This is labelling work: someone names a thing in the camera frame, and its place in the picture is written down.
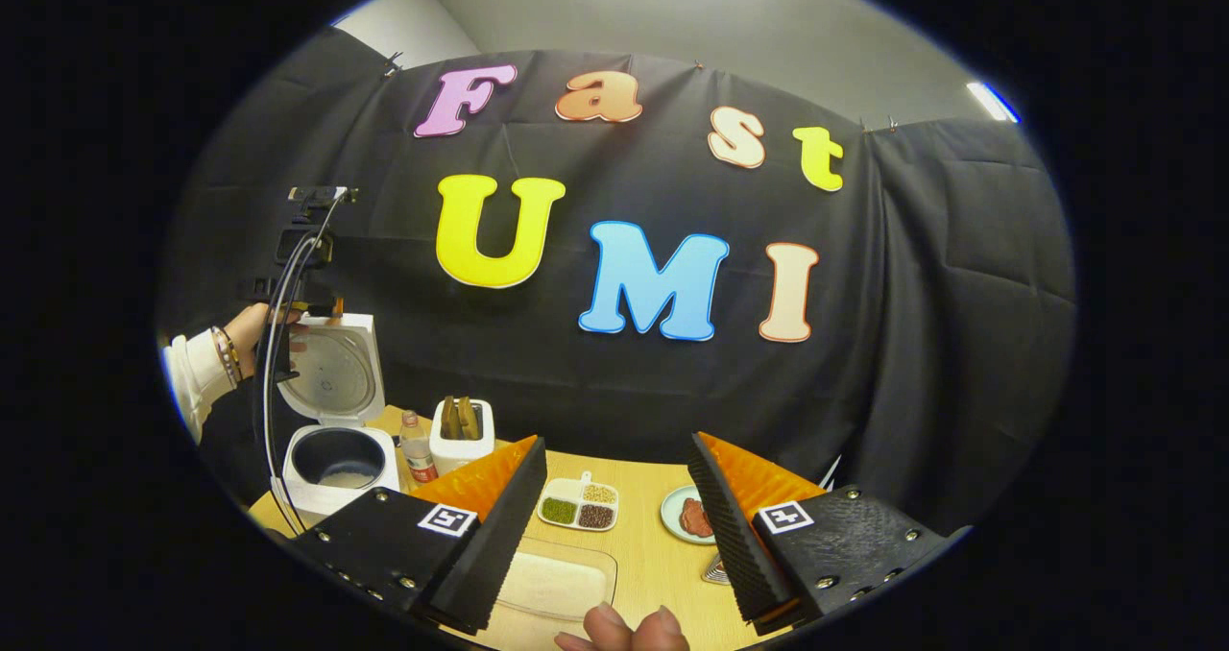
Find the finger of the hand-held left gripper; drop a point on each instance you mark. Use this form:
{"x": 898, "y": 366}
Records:
{"x": 336, "y": 315}

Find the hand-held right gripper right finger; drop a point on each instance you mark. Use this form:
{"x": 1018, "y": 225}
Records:
{"x": 734, "y": 545}

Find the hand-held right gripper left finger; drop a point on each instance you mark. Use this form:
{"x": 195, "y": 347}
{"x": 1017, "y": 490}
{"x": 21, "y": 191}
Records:
{"x": 499, "y": 541}

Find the metal chopstick holder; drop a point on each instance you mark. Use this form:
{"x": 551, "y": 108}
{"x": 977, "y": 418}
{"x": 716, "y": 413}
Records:
{"x": 715, "y": 572}

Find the clear tray of white rice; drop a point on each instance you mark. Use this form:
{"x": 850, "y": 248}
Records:
{"x": 557, "y": 584}

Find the white rice cooker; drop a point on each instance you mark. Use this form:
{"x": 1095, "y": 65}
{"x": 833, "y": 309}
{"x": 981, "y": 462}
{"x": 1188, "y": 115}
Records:
{"x": 331, "y": 502}

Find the red meat slice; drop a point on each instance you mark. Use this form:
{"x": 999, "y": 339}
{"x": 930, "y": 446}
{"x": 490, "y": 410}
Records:
{"x": 696, "y": 518}

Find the pale green plate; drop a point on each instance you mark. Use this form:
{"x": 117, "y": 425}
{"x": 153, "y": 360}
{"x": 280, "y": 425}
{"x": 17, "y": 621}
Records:
{"x": 672, "y": 512}

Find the white sectioned grain dish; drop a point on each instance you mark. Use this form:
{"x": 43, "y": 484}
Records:
{"x": 566, "y": 490}

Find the white toaster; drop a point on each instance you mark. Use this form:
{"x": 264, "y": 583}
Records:
{"x": 461, "y": 457}

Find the small clear plastic bottle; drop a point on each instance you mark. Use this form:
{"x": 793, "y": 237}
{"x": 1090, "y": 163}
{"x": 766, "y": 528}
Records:
{"x": 419, "y": 459}

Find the brown toast slice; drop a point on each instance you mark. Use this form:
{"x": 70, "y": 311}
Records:
{"x": 469, "y": 419}
{"x": 448, "y": 419}

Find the black cloth clip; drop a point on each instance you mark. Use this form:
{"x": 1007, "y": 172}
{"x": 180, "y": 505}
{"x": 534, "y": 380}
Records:
{"x": 393, "y": 61}

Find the black backdrop cloth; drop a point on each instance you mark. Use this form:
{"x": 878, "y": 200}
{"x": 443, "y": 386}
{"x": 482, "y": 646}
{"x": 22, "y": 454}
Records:
{"x": 912, "y": 344}

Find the ceiling light panel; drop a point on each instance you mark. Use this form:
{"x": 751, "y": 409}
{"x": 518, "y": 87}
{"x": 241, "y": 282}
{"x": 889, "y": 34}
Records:
{"x": 992, "y": 101}

